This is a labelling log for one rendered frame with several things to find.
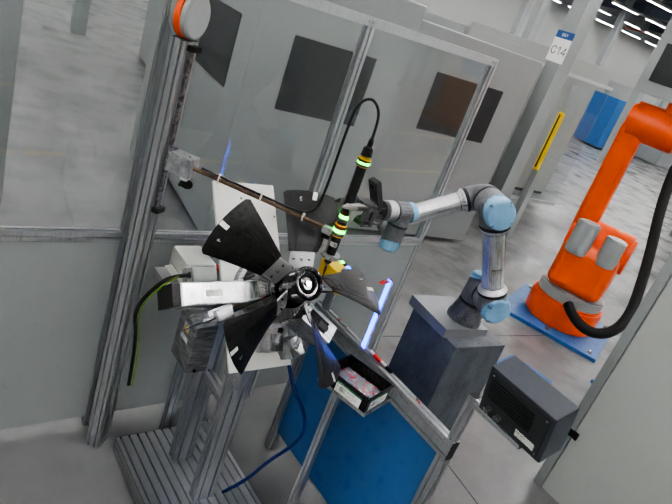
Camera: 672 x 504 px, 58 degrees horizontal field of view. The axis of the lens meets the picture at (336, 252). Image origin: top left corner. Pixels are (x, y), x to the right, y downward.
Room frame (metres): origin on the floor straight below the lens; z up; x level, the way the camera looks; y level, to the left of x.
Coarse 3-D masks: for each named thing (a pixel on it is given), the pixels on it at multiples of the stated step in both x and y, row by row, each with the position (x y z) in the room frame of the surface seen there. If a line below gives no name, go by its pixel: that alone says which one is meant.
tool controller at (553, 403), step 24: (504, 360) 1.73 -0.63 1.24; (504, 384) 1.65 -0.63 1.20; (528, 384) 1.64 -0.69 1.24; (480, 408) 1.73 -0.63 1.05; (504, 408) 1.65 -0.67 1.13; (528, 408) 1.58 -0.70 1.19; (552, 408) 1.56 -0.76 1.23; (576, 408) 1.58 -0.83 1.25; (528, 432) 1.58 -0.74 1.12; (552, 432) 1.52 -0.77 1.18
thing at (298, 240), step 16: (288, 192) 2.05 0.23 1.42; (304, 192) 2.07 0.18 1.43; (304, 208) 2.03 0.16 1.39; (320, 208) 2.04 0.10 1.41; (336, 208) 2.06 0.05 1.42; (288, 224) 1.99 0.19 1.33; (304, 224) 1.99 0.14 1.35; (288, 240) 1.96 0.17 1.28; (304, 240) 1.95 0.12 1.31; (320, 240) 1.96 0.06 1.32
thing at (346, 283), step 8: (344, 272) 2.08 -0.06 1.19; (352, 272) 2.11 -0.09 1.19; (360, 272) 2.13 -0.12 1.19; (328, 280) 1.96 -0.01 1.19; (336, 280) 1.99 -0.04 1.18; (344, 280) 2.02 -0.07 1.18; (352, 280) 2.05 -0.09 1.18; (336, 288) 1.92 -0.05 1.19; (344, 288) 1.96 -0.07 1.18; (352, 288) 1.99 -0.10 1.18; (360, 288) 2.03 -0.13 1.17; (352, 296) 1.94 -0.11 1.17; (360, 296) 1.98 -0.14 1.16; (368, 296) 2.02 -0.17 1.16; (368, 304) 1.97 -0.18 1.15; (376, 304) 2.01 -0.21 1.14; (376, 312) 1.98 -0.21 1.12
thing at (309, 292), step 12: (288, 276) 1.82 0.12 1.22; (300, 276) 1.81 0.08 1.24; (312, 276) 1.84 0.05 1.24; (276, 288) 1.83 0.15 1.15; (288, 288) 1.79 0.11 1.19; (300, 288) 1.79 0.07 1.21; (312, 288) 1.82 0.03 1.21; (288, 300) 1.84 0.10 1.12; (300, 300) 1.78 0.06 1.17; (312, 300) 1.79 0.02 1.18
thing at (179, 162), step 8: (168, 152) 2.03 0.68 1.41; (176, 152) 2.03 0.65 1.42; (184, 152) 2.06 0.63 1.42; (168, 160) 2.01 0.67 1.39; (176, 160) 2.01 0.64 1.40; (184, 160) 2.00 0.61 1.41; (192, 160) 2.01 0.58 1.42; (200, 160) 2.06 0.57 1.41; (168, 168) 2.01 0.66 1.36; (176, 168) 2.01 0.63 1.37; (184, 168) 2.00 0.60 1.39; (192, 168) 2.02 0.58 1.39; (184, 176) 2.00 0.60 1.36; (192, 176) 2.04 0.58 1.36
